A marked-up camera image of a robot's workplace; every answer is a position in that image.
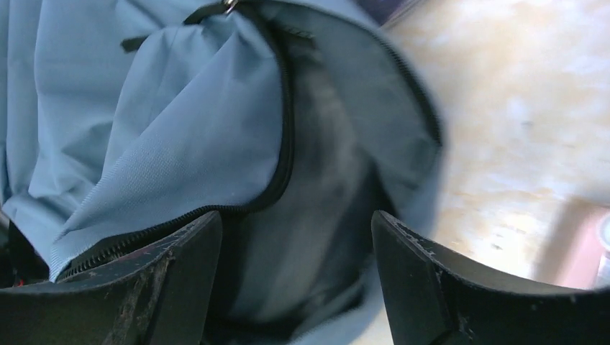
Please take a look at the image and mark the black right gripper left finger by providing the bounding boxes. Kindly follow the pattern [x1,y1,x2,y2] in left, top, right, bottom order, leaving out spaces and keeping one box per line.
[1,212,222,345]

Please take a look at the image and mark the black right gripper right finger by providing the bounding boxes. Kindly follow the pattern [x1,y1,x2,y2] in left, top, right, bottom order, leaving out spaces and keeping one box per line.
[371,211,609,345]

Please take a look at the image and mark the blue grey backpack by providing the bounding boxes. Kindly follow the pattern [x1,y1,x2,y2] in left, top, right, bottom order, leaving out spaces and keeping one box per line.
[1,1,442,344]

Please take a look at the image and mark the pink white stapler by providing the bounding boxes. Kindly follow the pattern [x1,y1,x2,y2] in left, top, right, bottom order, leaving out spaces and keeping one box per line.
[534,199,609,290]

